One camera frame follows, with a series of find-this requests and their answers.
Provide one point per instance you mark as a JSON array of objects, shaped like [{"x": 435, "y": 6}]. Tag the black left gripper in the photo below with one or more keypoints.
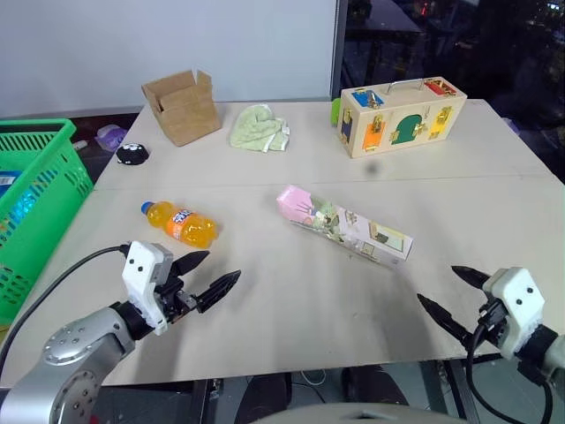
[{"x": 173, "y": 298}]

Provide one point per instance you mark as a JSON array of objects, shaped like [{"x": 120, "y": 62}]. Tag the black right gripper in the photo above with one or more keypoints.
[{"x": 492, "y": 324}]

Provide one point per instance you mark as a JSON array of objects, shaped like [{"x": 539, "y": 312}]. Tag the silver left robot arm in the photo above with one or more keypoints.
[{"x": 66, "y": 362}]

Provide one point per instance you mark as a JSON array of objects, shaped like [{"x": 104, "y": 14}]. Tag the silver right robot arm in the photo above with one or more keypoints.
[{"x": 540, "y": 353}]

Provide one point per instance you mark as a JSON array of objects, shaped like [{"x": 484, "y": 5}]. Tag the green plastic basket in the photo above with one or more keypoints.
[{"x": 44, "y": 146}]

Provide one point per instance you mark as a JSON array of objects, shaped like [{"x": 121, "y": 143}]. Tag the orange soda bottle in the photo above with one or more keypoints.
[{"x": 183, "y": 224}]

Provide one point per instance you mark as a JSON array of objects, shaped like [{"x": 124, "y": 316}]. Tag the black metal table leg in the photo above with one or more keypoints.
[
  {"x": 201, "y": 402},
  {"x": 446, "y": 388}
]

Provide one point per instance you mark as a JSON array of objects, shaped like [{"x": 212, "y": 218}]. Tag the pink printed carton box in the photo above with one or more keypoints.
[{"x": 348, "y": 225}]

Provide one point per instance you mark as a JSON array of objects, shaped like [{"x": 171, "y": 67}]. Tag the black round paw toy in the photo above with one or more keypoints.
[{"x": 131, "y": 154}]

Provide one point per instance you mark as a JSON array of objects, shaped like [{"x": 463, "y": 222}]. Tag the light green crumpled towel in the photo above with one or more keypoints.
[{"x": 253, "y": 128}]

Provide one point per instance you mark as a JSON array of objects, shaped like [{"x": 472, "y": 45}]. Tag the silver robot torso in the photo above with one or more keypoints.
[{"x": 353, "y": 415}]

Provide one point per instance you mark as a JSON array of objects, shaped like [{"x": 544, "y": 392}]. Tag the open brown cardboard box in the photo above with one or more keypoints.
[{"x": 190, "y": 119}]

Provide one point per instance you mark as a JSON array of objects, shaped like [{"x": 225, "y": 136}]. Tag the purple plastic object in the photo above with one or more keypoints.
[{"x": 110, "y": 136}]

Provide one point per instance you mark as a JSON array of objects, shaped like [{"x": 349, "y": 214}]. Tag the small white object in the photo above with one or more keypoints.
[{"x": 80, "y": 144}]

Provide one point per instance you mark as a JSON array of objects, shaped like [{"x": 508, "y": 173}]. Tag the wooden latch lock box toy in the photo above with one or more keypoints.
[{"x": 397, "y": 110}]

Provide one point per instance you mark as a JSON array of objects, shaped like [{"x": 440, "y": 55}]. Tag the small green block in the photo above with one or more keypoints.
[{"x": 335, "y": 112}]

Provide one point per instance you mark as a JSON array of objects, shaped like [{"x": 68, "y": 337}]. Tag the blue snack package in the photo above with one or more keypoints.
[{"x": 6, "y": 185}]

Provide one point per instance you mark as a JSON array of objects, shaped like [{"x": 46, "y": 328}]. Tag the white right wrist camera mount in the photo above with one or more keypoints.
[{"x": 518, "y": 305}]

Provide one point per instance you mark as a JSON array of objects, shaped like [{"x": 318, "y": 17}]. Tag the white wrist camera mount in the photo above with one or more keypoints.
[
  {"x": 140, "y": 274},
  {"x": 518, "y": 305}
]

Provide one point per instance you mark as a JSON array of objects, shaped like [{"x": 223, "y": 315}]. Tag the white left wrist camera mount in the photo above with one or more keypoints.
[{"x": 140, "y": 274}]

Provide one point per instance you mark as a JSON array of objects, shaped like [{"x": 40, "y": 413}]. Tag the grey partition post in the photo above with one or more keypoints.
[{"x": 339, "y": 48}]

